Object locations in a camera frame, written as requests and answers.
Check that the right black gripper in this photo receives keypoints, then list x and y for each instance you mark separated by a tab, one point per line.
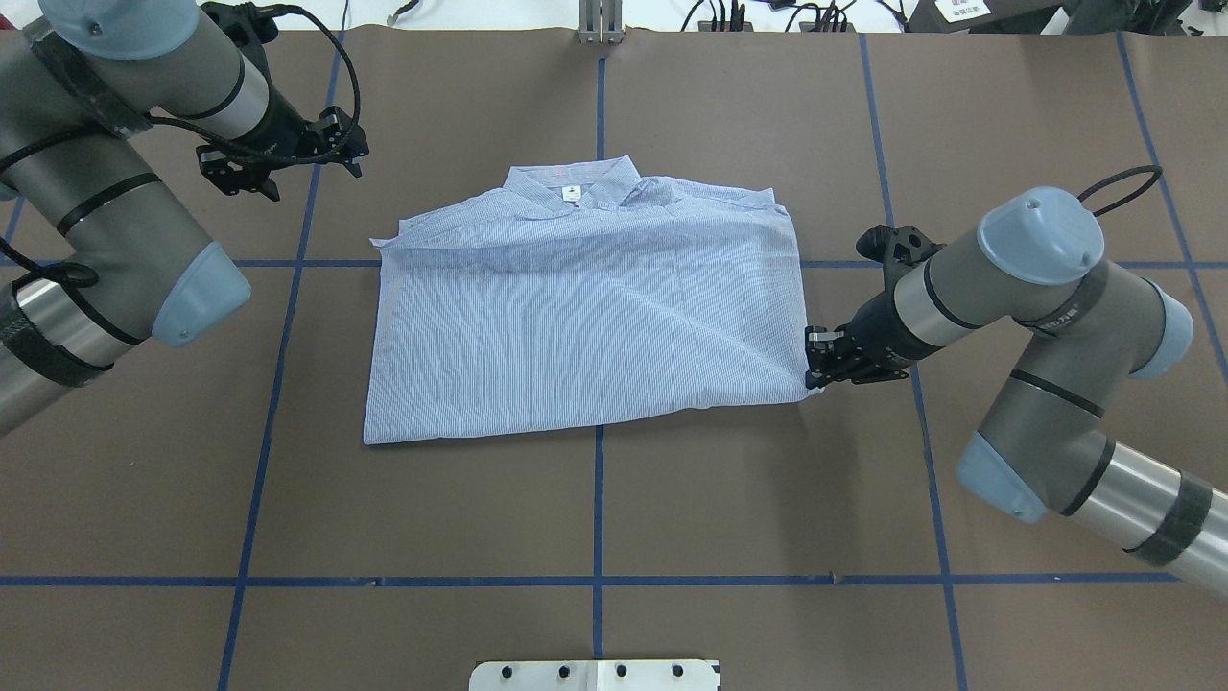
875	326

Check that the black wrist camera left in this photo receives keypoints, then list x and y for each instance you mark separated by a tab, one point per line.
248	25

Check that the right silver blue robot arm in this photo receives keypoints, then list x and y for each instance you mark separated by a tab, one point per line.
1039	261

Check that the light blue striped shirt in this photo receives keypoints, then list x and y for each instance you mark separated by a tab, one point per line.
580	295

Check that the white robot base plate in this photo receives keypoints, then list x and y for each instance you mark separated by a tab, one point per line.
647	673

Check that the grey aluminium frame post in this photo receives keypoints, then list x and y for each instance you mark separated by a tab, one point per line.
601	22

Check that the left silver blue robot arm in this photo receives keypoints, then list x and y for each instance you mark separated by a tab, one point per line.
79	83

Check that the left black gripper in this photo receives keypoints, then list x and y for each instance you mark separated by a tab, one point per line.
283	129

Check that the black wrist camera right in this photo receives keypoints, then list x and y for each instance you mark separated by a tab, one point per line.
898	250

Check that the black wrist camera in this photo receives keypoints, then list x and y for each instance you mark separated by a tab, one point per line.
898	250
248	25

